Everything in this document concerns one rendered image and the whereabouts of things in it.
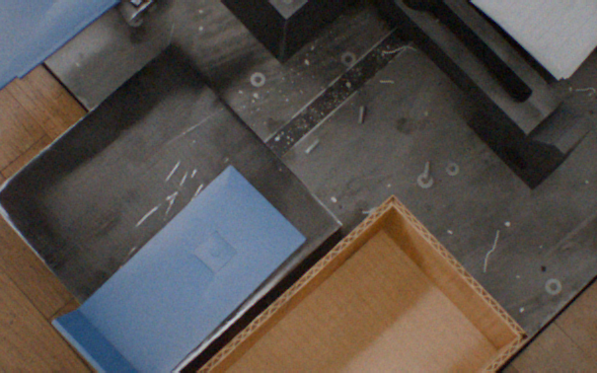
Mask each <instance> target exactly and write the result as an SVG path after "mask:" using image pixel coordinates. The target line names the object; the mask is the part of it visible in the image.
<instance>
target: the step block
mask: <svg viewBox="0 0 597 373"><path fill-rule="evenodd" d="M467 125H468V126H469V127H470V128H471V129H472V130H473V131H474V132H475V133H476V134H477V135H478V136H479V138H480V139H481V140H482V141H483V142H484V143H485V145H486V146H488V147H489V148H490V149H491V150H492V151H493V152H494V153H495V154H496V155H497V156H498V157H499V158H500V159H501V160H502V161H503V162H504V163H505V164H506V165H507V166H508V167H509V168H510V169H511V170H512V172H513V173H514V174H516V175H517V176H518V177H519V178H520V179H521V180H522V181H523V182H524V183H525V184H526V185H527V186H528V187H529V188H530V189H531V190H533V189H535V188H536V187H537V186H538V185H539V184H540V183H541V182H542V181H544V180H545V179H546V178H547V177H548V176H550V175H551V174H552V173H553V172H554V171H555V169H556V168H557V167H558V166H559V165H560V164H561V163H562V162H563V161H564V160H565V159H566V158H567V157H568V155H569V154H570V153H571V152H573V151H574V150H575V149H576V147H577V146H578V145H579V144H580V142H581V141H582V140H583V138H584V137H585V136H586V135H587V134H588V133H589V132H590V131H591V129H592V128H593V127H594V126H595V125H596V122H595V121H594V120H593V119H592V118H591V117H590V116H589V114H588V113H587V114H584V113H583V112H582V113H580V112H576V111H573V112H572V111H570V110H568V111H567V110H563V109H559V108H557V109H556V110H555V111H554V112H553V113H552V114H550V115H549V117H548V118H547V119H546V120H545V121H543V122H542V123H541V124H540V125H539V126H538V127H536V128H535V129H534V130H533V131H532V132H531V133H530V134H529V135H528V136H527V137H526V138H520V137H516V136H512V135H508V134H506V135H505V134H504V133H503V132H502V131H501V130H500V129H499V128H498V127H497V126H496V125H495V124H494V123H493V122H492V121H491V120H490V119H489V118H488V117H486V115H485V114H484V113H483V112H482V111H481V110H479V111H478V112H477V113H476V114H475V115H473V116H472V118H471V119H470V120H469V121H468V123H467Z"/></svg>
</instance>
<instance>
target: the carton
mask: <svg viewBox="0 0 597 373"><path fill-rule="evenodd" d="M528 338H529V336H528V335H527V333H526V332H525V331H524V330H523V329H522V328H521V327H520V326H519V325H518V324H516V323H515V322H514V321H513V320H512V319H511V318H510V317H509V316H508V314H507V313H506V312H505V311H504V310H503V309H502V308H501V307H500V305H499V304H498V303H497V302H496V301H495V300H494V299H493V298H492V297H491V296H490V295H489V294H487V293H486V292H485V291H484V290H483V289H482V287H481V286H480V285H479V284H478V283H477V282H476V281H475V280H474V278H473V277H472V276H471V275H470V274H469V273H468V272H467V271H466V270H465V269H464V268H463V267H462V266H461V265H459V264H458V263H457V262H456V261H455V259H454V258H453V257H452V256H451V255H450V254H449V253H448V252H447V250H446V249H445V248H444V247H443V246H442V245H441V244H440V243H439V242H438V241H437V240H436V239H435V238H434V237H432V236H431V235H430V234H429V233H428V231H427V230H426V229H425V228H424V227H423V226H422V225H421V223H420V222H419V221H418V220H417V219H416V218H415V217H414V216H413V215H412V214H411V213H410V212H409V211H408V210H407V209H406V208H404V207H403V206H402V205H401V203H400V202H399V201H398V200H397V199H396V197H395V196H394V195H393V194H392V195H391V196H390V198H389V199H388V200H387V201H386V202H384V203H383V204H382V205H381V206H380V207H378V208H377V209H376V210H375V211H374V212H372V213H371V214H370V215H369V216H368V217H367V218H366V219H365V220H364V221H363V222H361V223H360V225H359V226H358V227H357V228H356V229H355V230H354V231H353V232H350V233H349V234H348V235H347V236H346V237H345V238H344V239H343V240H342V241H341V242H339V243H338V244H337V245H336V246H335V247H334V248H333V249H332V251H331V252H330V253H328V254H327V255H325V256H324V257H323V258H322V259H321V260H320V261H318V262H317V263H316V264H315V265H314V266H313V267H312V268H311V269H310V270H309V271H307V272H306V273H305V274H304V275H303V277H302V278H301V279H299V280H298V281H297V282H295V283H294V284H293V285H292V286H291V287H290V288H289V289H288V290H287V291H285V292H284V293H283V294H282V295H281V296H280V297H279V298H278V299H277V300H276V301H274V302H272V303H271V305H270V306H269V307H268V308H267V309H266V310H265V311H263V312H262V313H261V314H260V315H259V316H258V317H257V318H256V319H255V320H254V321H252V322H251V323H250V324H249V325H248V326H247V327H245V328H244V329H243V331H242V332H240V333H239V334H238V335H237V336H236V337H235V338H234V339H233V340H231V341H230V342H229V343H228V344H227V345H226V346H225V347H224V348H223V349H222V350H219V351H218V352H217V353H216V354H215V355H214V356H213V357H212V359H211V360H210V361H208V362H207V363H206V364H205V365H204V366H203V367H202V368H201V369H200V370H198V371H197V372H196V373H493V372H494V371H495V370H496V369H497V368H498V367H499V366H500V365H502V364H503V363H504V362H505V361H506V359H507V358H508V357H509V356H510V355H511V354H512V353H513V352H514V351H515V350H516V349H518V348H519V347H520V346H521V345H522V344H523V343H524V342H525V341H526V340H527V339H528Z"/></svg>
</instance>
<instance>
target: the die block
mask: <svg viewBox="0 0 597 373"><path fill-rule="evenodd" d="M357 1H358V0H315V1H314V2H312V3H311V4H310V5H309V6H308V7H306V8H305V9H304V11H303V12H302V13H301V14H298V15H297V16H296V17H295V18H294V19H293V20H291V21H290V22H289V23H288V24H287V25H285V24H284V23H283V22H282V21H281V20H280V19H279V18H278V17H277V16H276V15H275V14H274V13H272V12H271V11H270V9H269V8H268V7H267V6H266V5H265V4H264V2H263V1H262V0H221V2H222V3H223V4H224V5H225V6H226V7H227V8H228V9H229V11H230V12H231V13H232V14H233V15H234V16H235V17H236V18H237V19H238V20H239V21H240V22H241V24H242V25H243V26H244V27H245V28H246V29H248V30H249V31H250V32H251V33H252V34H253V35H254V36H255V37H256V39H257V40H258V41H259V42H260V43H261V44H262V45H263V46H264V47H265V48H266V49H267V50H268V51H269V53H270V54H271V55H272V56H274V57H275V58H276V59H277V60H278V61H279V62H280V63H281V65H283V63H285V62H286V61H287V60H288V59H289V58H291V57H292V56H293V55H294V54H295V53H296V52H298V51H299V50H301V49H302V48H303V47H304V46H306V45H307V44H308V43H309V42H310V41H311V40H313V39H314V38H315V36H316V35H317V34H319V33H320V32H321V31H322V30H323V29H325V28H327V27H328V26H329V25H330V24H331V23H333V22H334V21H335V20H336V19H337V18H338V17H340V16H341V15H342V14H343V13H344V12H345V11H347V9H348V8H349V7H350V6H351V5H352V4H355V3H356V2H357Z"/></svg>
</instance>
